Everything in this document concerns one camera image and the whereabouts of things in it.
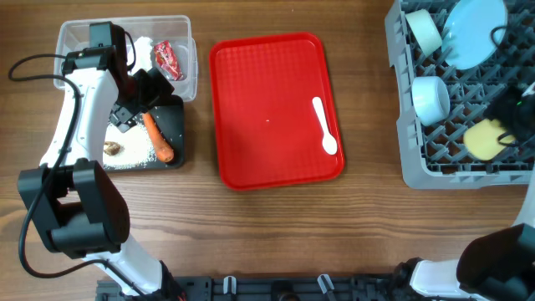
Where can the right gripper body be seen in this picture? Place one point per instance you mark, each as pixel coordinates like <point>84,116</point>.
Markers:
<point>512,109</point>

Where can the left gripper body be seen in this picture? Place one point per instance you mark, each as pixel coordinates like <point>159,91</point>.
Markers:
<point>143,94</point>

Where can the red strawberry snack wrapper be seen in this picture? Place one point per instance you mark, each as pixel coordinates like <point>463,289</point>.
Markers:
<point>167,60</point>

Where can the white tissue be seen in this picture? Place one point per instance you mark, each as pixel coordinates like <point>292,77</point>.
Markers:
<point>141,56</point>

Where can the yellow plastic cup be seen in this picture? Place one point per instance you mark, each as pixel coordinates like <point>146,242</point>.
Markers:
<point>486,139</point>

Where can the white rice pile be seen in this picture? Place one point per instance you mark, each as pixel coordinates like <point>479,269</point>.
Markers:
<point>136,149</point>

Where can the orange carrot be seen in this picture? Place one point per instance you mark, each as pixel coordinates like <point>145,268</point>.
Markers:
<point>163,151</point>

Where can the brown food scrap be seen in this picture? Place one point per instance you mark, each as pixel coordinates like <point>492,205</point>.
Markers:
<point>112,148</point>

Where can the light blue plate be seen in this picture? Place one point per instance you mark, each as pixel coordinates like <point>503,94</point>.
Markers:
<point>469,27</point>

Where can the light blue bowl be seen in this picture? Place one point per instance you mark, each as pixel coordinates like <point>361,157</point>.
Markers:
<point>431,99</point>

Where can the mint green bowl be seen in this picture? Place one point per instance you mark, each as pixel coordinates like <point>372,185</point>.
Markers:
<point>425,31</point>

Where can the white plastic spoon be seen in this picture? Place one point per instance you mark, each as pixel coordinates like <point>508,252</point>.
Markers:
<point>329,143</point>

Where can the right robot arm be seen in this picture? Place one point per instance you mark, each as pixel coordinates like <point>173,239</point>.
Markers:
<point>498,266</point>

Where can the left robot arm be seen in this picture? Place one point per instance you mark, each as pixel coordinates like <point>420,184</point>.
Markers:
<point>70,199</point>

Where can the black waste tray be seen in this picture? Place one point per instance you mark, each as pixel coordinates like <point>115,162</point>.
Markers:
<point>170,121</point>

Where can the grey dishwasher rack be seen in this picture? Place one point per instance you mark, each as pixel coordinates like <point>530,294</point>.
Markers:
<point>434,157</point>

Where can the clear plastic bin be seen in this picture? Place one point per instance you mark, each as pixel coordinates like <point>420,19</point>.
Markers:
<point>74,36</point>

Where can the red serving tray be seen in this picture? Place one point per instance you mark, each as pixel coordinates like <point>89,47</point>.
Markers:
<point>267,131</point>

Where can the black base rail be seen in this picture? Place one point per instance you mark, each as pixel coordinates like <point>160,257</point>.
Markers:
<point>324,287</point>

